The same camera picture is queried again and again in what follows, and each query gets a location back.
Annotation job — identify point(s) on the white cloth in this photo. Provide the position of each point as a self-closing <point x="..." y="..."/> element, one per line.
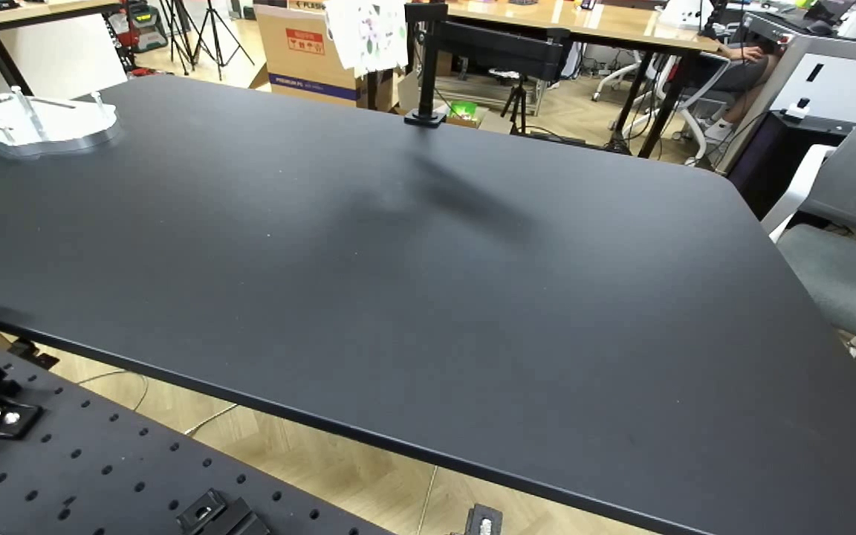
<point x="369" y="33"/>

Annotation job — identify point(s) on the cardboard box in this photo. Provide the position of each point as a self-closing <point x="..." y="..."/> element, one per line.
<point x="301" y="60"/>

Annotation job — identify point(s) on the black hanging stand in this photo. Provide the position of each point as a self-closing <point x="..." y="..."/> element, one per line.
<point x="534" y="59"/>

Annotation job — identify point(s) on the grey office chair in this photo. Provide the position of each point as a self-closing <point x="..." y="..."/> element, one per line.
<point x="815" y="226"/>

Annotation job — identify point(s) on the black perforated mounting board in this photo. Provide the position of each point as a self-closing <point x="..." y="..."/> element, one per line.
<point x="83" y="466"/>

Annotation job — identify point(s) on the clear acrylic dish rack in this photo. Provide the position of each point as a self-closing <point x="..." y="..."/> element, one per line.
<point x="45" y="122"/>

